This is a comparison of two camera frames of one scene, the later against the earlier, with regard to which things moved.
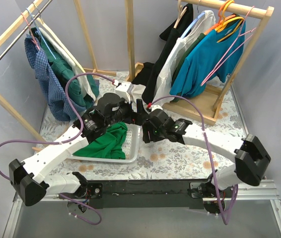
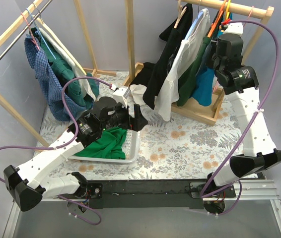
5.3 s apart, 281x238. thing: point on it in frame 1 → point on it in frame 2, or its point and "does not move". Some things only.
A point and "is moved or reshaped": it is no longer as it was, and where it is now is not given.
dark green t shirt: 176,73 → 187,79
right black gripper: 146,128 → 211,60
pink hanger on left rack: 34,40 does not move
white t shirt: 166,70 → 187,49
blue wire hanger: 40,33 does not move
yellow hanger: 225,23 → 228,11
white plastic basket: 132,148 does not move
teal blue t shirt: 208,59 is moved or reshaped
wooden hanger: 180,13 does not move
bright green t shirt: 109,145 does not move
